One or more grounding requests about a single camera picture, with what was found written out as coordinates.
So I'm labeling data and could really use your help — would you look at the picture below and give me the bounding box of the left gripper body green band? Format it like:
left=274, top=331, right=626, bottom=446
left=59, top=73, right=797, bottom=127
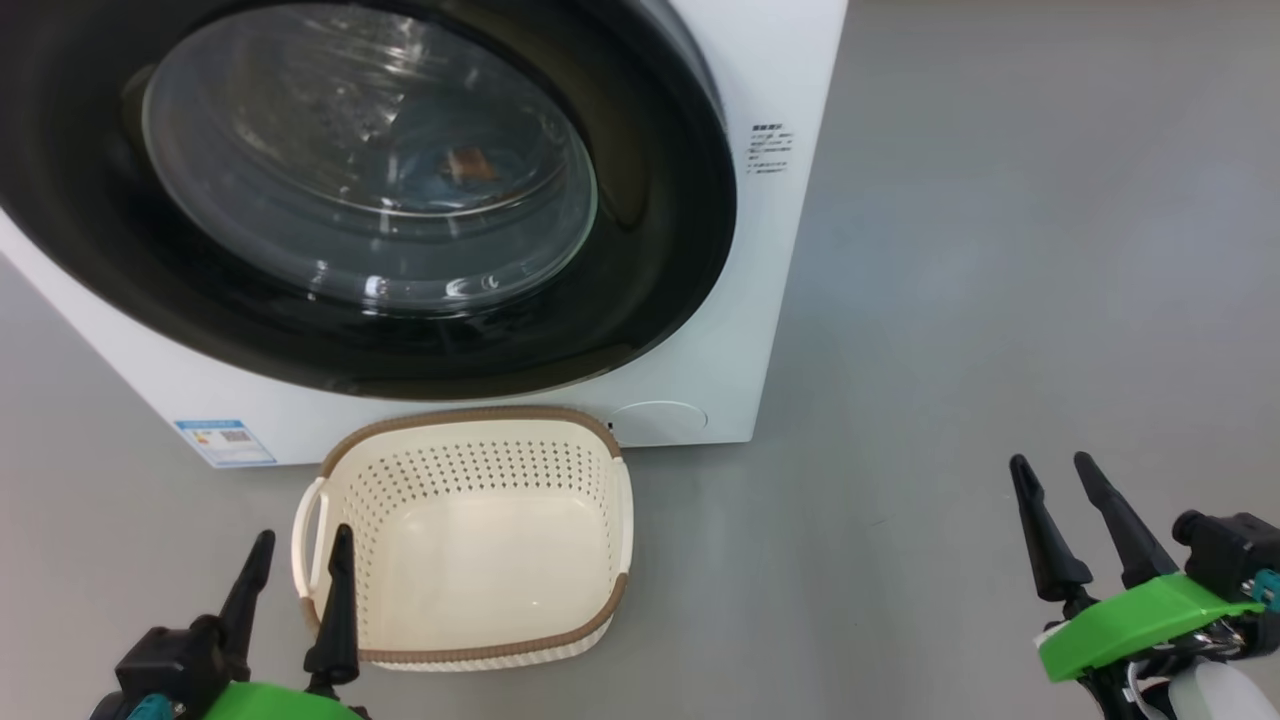
left=200, top=680, right=369, bottom=720

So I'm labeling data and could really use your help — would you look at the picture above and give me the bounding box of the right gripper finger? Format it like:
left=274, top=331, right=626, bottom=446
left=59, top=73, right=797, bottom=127
left=1073, top=451, right=1181, bottom=591
left=1009, top=454, right=1095, bottom=605

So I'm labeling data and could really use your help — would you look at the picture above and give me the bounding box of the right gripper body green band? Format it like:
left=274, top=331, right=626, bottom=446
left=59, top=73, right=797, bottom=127
left=1036, top=572, right=1266, bottom=686

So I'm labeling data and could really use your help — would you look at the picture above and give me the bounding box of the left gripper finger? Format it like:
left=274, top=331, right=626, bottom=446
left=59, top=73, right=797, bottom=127
left=192, top=530, right=277, bottom=683
left=303, top=524, right=361, bottom=696

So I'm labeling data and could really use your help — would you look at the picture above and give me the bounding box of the black round glass washer door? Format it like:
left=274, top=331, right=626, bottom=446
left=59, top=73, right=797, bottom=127
left=0, top=0, right=739, bottom=401

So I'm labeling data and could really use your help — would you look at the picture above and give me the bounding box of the cream perforated laundry basket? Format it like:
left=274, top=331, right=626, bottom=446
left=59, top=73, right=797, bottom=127
left=291, top=405, right=635, bottom=673

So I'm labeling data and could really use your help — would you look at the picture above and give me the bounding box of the white front-load washing machine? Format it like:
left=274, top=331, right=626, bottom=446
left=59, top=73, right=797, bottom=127
left=0, top=0, right=851, bottom=471

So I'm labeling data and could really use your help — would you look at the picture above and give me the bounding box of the blue energy label sticker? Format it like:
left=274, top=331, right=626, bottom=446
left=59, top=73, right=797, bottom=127
left=173, top=418, right=278, bottom=469

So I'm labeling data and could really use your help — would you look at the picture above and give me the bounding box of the round white filter cover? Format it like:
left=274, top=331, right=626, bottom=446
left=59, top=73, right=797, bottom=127
left=612, top=400, right=708, bottom=437

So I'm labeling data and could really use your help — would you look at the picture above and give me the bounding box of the small printed text label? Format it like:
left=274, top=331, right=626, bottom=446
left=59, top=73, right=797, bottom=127
left=750, top=122, right=798, bottom=176

